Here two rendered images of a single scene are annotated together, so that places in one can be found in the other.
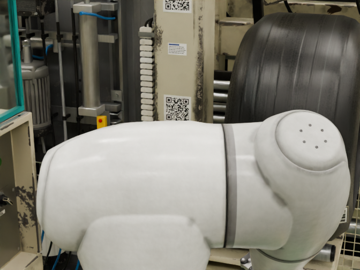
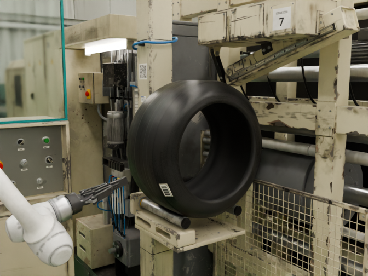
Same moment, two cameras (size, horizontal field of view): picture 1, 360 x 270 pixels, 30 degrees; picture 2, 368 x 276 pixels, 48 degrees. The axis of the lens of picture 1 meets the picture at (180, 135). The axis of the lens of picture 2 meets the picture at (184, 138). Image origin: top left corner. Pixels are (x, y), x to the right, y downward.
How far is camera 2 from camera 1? 1.36 m
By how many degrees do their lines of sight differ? 37
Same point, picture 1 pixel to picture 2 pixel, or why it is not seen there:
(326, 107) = (156, 121)
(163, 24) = (139, 86)
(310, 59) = (164, 97)
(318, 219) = not seen: outside the picture
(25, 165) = (65, 147)
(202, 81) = not seen: hidden behind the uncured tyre
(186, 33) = (145, 90)
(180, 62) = not seen: hidden behind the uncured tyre
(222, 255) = (144, 215)
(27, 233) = (65, 182)
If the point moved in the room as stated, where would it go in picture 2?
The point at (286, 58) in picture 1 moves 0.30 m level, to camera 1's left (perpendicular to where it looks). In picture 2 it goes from (156, 97) to (105, 95)
